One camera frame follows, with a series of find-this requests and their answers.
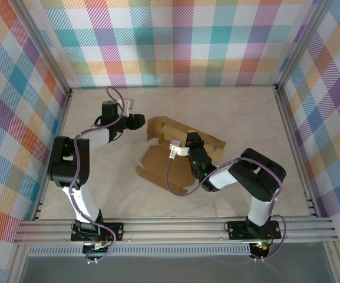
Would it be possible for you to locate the brown cardboard box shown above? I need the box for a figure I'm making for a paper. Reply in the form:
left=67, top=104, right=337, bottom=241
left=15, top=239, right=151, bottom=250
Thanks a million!
left=136, top=116, right=227, bottom=196

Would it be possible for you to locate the controller board with green light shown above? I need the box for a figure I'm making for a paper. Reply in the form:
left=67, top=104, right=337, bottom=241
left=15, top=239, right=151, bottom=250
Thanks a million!
left=250, top=240, right=273, bottom=256

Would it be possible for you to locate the controller board with white connector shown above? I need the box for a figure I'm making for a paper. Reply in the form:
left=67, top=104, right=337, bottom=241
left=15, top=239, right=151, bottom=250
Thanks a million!
left=82, top=241, right=113, bottom=256

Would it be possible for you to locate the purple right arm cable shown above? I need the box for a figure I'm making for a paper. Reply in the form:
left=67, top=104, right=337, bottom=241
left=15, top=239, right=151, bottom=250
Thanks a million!
left=166, top=153, right=288, bottom=262

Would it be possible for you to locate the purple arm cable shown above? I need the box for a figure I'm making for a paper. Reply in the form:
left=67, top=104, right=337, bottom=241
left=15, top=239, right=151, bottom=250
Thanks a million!
left=68, top=86, right=125, bottom=264
left=166, top=153, right=288, bottom=262

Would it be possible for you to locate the aluminium side rail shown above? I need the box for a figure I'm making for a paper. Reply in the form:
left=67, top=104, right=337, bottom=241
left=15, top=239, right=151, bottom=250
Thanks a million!
left=274, top=85, right=318, bottom=218
left=31, top=90, right=74, bottom=222

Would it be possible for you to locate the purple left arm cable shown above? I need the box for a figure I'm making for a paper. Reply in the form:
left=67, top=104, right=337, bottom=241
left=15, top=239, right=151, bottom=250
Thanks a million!
left=68, top=86, right=125, bottom=264

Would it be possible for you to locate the aluminium mounting rail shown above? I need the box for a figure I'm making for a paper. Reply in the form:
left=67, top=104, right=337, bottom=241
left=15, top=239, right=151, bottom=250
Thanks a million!
left=13, top=216, right=337, bottom=245

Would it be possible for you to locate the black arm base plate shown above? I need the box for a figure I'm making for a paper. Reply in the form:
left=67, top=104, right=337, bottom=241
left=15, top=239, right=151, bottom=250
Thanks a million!
left=71, top=222, right=125, bottom=242
left=227, top=219, right=282, bottom=240

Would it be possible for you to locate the aluminium frame post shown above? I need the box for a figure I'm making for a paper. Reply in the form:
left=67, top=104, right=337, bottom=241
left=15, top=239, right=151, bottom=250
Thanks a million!
left=275, top=0, right=334, bottom=92
left=12, top=0, right=73, bottom=97

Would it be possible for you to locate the grey slotted cable duct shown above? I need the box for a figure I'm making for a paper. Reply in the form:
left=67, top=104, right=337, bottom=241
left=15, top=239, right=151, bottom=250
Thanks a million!
left=28, top=246, right=252, bottom=256

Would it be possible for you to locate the aluminium frame leg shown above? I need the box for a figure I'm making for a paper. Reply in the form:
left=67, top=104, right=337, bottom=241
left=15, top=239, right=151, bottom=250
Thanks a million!
left=324, top=241, right=340, bottom=283
left=6, top=244, right=29, bottom=283

